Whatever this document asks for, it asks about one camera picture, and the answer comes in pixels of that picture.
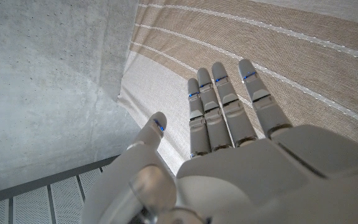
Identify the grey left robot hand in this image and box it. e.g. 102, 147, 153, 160
81, 58, 358, 224

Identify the white perforated panel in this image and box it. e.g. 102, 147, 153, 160
0, 155, 119, 224

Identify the beige striped backdrop cloth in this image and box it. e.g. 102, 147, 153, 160
117, 0, 358, 175

